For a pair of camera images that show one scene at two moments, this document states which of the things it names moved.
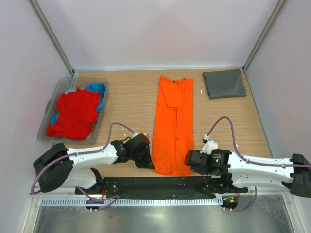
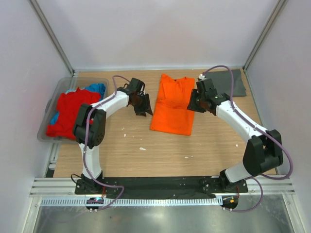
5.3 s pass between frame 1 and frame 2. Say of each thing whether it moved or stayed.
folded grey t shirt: stayed
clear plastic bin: stayed
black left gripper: moved
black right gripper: moved
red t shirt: stayed
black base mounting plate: stayed
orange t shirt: moved
